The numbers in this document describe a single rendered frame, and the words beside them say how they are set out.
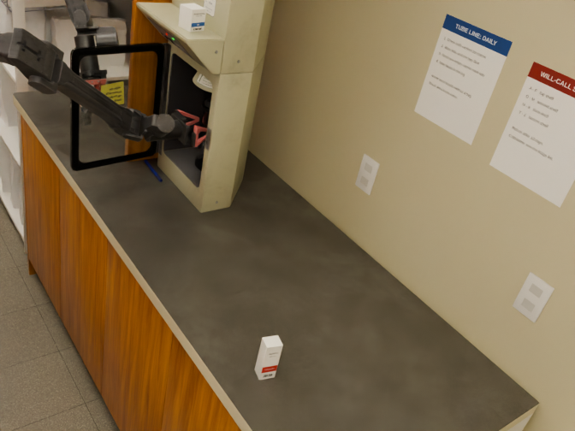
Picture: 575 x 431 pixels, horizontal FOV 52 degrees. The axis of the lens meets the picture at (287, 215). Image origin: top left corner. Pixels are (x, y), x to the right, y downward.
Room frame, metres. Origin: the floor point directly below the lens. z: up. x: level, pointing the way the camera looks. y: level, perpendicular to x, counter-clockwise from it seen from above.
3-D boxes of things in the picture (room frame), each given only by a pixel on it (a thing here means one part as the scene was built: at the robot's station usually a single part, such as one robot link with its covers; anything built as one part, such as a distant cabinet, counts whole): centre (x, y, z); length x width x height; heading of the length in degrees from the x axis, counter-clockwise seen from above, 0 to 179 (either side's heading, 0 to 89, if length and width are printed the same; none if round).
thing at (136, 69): (1.69, 0.60, 1.19); 0.30 x 0.01 x 0.40; 139
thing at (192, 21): (1.61, 0.38, 1.54); 0.05 x 0.05 x 0.06; 57
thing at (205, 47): (1.66, 0.42, 1.46); 0.32 x 0.11 x 0.10; 43
